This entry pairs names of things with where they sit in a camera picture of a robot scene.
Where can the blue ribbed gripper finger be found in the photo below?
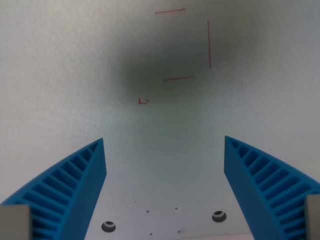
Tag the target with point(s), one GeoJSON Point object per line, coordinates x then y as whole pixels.
{"type": "Point", "coordinates": [75, 190]}
{"type": "Point", "coordinates": [255, 185]}

